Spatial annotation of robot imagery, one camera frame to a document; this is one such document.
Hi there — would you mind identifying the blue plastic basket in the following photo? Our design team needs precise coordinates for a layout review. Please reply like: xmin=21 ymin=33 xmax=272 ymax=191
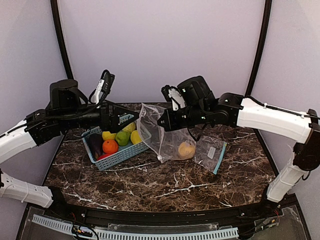
xmin=81 ymin=126 xmax=149 ymax=171

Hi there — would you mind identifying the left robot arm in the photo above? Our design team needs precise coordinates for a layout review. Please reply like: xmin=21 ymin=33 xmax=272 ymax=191
xmin=0 ymin=79 xmax=139 ymax=209

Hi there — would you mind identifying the purple eggplant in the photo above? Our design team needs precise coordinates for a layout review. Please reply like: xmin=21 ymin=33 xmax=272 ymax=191
xmin=87 ymin=133 xmax=104 ymax=160

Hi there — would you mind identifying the small blue zip bag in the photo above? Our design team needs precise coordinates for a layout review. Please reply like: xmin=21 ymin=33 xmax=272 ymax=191
xmin=193 ymin=135 xmax=227 ymax=175

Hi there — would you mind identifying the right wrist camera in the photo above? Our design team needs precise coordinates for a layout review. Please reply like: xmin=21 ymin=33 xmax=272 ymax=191
xmin=161 ymin=85 xmax=186 ymax=111

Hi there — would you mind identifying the black frame post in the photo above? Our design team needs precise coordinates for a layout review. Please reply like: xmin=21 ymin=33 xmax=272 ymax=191
xmin=244 ymin=0 xmax=273 ymax=96
xmin=50 ymin=0 xmax=74 ymax=79

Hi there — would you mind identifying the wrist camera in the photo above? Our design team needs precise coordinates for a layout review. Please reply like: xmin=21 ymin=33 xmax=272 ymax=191
xmin=161 ymin=85 xmax=186 ymax=111
xmin=89 ymin=69 xmax=115 ymax=105

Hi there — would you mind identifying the large pink zip bag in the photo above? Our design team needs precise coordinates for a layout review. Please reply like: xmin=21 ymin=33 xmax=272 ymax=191
xmin=136 ymin=103 xmax=196 ymax=163

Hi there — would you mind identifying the green apple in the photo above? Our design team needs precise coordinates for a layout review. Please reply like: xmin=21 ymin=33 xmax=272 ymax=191
xmin=115 ymin=131 xmax=131 ymax=147

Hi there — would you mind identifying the red chili pepper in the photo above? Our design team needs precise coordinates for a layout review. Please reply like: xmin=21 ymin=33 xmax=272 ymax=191
xmin=97 ymin=153 xmax=112 ymax=161

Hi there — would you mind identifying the right black frame post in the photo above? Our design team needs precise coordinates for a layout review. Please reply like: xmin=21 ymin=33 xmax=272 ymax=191
xmin=244 ymin=0 xmax=273 ymax=96

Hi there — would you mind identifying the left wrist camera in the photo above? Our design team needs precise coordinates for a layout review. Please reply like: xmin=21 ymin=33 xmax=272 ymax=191
xmin=89 ymin=69 xmax=115 ymax=105

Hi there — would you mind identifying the yellow lemon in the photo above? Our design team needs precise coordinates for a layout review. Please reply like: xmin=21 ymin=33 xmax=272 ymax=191
xmin=101 ymin=131 xmax=117 ymax=141

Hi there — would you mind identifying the left black frame post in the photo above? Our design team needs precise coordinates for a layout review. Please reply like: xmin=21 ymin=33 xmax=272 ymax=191
xmin=50 ymin=0 xmax=74 ymax=79

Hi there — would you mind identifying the orange tangerine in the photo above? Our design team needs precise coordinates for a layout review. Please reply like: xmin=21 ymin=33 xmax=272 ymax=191
xmin=102 ymin=139 xmax=119 ymax=154

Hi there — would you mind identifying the white cable duct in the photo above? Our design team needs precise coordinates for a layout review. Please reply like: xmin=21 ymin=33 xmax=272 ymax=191
xmin=31 ymin=214 xmax=240 ymax=240

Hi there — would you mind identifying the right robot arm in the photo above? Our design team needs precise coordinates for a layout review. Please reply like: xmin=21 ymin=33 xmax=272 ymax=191
xmin=157 ymin=76 xmax=320 ymax=203

